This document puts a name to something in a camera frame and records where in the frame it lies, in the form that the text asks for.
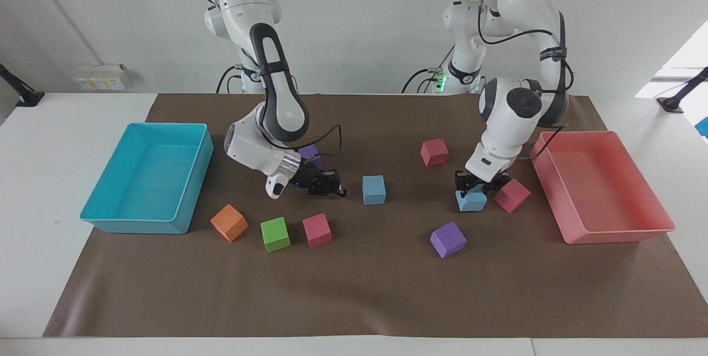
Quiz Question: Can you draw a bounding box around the black cable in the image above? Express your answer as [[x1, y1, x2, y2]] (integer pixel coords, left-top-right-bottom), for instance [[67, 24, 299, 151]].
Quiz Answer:
[[215, 64, 244, 95], [402, 45, 455, 95], [257, 124, 343, 171], [477, 0, 576, 161]]

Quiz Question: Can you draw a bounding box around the pink foam block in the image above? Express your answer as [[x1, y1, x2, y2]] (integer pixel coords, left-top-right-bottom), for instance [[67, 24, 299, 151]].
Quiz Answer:
[[420, 138, 449, 167], [494, 179, 531, 213], [303, 213, 332, 248]]

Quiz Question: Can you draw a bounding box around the green foam block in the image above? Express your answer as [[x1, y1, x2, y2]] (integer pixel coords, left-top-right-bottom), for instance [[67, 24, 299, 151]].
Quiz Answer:
[[261, 216, 291, 253]]

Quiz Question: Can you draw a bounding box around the white wall socket box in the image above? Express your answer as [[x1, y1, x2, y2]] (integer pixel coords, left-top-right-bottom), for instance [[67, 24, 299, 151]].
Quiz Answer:
[[74, 63, 132, 92]]

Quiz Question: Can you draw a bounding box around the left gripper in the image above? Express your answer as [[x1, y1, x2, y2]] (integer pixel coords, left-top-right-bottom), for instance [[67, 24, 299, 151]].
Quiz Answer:
[[455, 170, 512, 197]]

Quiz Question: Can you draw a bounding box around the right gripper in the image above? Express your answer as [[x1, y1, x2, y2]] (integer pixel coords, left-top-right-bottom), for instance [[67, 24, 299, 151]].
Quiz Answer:
[[293, 161, 348, 198]]

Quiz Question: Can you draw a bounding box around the black stand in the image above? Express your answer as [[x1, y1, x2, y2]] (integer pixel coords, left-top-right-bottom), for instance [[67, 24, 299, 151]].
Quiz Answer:
[[657, 67, 708, 113], [0, 63, 45, 107]]

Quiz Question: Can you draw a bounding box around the purple foam block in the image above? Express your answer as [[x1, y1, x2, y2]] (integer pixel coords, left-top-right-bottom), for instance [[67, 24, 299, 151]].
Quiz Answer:
[[430, 222, 467, 259], [299, 144, 322, 169]]

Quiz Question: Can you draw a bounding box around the blue foam block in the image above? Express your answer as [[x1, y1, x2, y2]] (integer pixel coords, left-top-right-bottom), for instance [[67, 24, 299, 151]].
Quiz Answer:
[[455, 188, 488, 213], [362, 175, 387, 205]]

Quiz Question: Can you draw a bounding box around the pink plastic bin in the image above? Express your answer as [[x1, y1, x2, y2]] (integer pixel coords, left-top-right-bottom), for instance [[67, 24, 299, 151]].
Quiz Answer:
[[530, 130, 676, 245]]

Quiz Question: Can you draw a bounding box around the orange foam block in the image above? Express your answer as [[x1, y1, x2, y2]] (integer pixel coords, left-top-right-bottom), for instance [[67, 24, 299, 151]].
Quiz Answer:
[[210, 204, 249, 243]]

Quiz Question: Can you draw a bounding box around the cyan plastic bin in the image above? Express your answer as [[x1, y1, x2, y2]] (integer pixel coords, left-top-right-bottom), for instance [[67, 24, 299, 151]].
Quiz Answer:
[[80, 122, 214, 234]]

